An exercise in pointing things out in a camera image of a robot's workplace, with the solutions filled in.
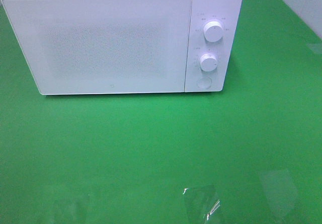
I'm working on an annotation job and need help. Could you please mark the white round knob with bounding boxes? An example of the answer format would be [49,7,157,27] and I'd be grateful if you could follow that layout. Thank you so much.
[203,20,224,43]
[200,53,218,72]

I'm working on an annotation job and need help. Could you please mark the white microwave oven body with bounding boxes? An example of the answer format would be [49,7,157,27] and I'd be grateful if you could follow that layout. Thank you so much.
[5,0,244,95]

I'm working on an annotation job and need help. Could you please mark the white microwave door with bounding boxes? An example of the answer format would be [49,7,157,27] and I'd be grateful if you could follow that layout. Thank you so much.
[3,0,191,95]

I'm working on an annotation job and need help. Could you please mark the clear tape piece centre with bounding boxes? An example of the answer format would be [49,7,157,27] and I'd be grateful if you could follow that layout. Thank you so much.
[182,185,225,223]

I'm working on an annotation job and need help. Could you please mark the round white door button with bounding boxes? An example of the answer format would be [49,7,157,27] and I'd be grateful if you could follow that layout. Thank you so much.
[197,77,212,89]

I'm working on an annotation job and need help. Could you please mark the green table mat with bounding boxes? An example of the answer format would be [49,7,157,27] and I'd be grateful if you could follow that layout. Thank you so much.
[1,0,321,223]

